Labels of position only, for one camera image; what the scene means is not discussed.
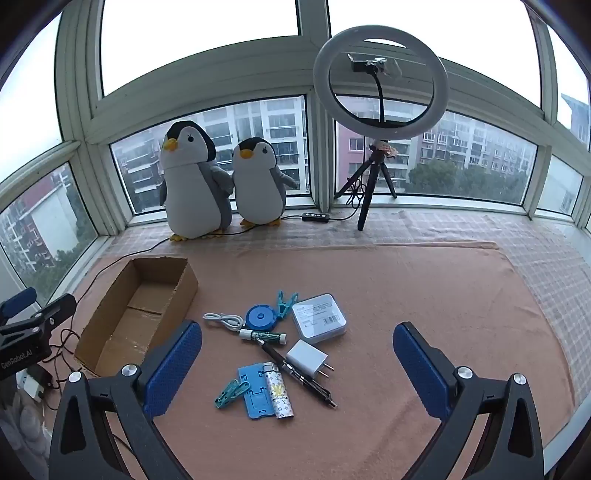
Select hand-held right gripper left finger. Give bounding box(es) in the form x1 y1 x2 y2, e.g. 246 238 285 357
48 319 203 480

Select white charger plug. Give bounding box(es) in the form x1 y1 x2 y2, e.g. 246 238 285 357
286 340 334 381

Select black tripod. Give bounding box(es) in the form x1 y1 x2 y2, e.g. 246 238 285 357
335 138 399 232

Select small patterned white pouch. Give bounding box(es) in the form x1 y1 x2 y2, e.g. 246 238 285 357
262 363 295 421

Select white usb cable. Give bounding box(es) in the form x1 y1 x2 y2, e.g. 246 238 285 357
203 311 244 330

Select large penguin plush toy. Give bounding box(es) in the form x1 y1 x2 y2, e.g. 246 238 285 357
159 120 235 242

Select black pen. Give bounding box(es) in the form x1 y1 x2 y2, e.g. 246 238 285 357
259 339 338 409

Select white ring light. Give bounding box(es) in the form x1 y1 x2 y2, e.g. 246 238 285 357
313 25 448 139

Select green tube with white cap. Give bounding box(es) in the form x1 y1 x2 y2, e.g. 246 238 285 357
239 329 288 345

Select small penguin plush toy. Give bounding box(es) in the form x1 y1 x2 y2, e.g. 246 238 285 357
231 137 299 228

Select grey cloth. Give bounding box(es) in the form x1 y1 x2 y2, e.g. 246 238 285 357
0 392 51 462

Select cardboard box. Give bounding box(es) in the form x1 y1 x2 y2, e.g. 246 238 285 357
74 257 199 377

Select blue handled scissors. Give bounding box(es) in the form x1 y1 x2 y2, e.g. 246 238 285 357
276 291 301 319

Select checkered cloth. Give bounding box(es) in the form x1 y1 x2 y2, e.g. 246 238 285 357
108 205 591 416

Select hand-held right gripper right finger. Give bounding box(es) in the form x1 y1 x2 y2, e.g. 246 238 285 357
392 322 546 480

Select white window frame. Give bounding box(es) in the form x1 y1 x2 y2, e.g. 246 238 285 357
0 0 591 259

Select black power adapter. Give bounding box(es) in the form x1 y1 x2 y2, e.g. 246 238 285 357
25 364 54 388

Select white square clear-lidded box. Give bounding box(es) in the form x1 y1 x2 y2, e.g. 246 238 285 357
292 293 348 344

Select blue plastic phone stand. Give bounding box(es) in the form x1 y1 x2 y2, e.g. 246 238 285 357
238 364 270 420

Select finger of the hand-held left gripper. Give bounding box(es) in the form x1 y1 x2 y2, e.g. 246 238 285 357
0 287 38 319
0 294 78 349

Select blue round case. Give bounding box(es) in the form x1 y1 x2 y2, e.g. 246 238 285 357
245 305 278 332

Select teal utility knife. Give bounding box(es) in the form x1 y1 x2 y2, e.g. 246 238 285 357
213 378 247 410

